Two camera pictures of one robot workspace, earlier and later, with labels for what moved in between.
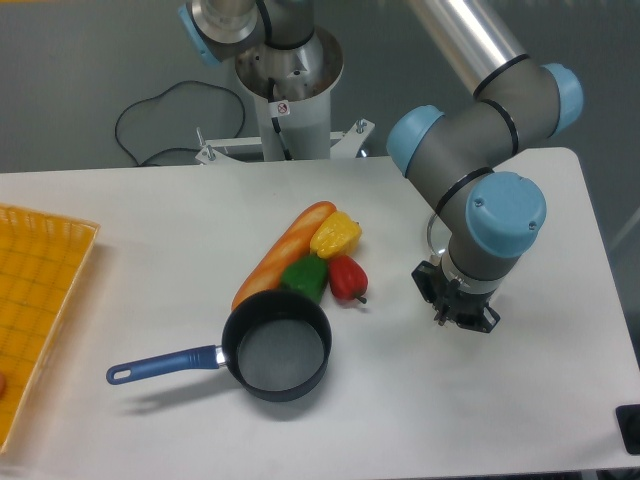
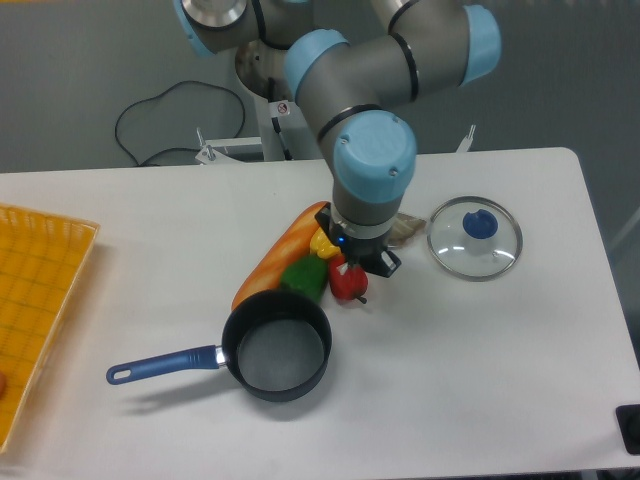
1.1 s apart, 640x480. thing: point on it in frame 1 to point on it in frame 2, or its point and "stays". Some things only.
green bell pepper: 307,274 stays
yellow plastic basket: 42,256 stays
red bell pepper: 348,278 stays
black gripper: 471,310 to 370,253
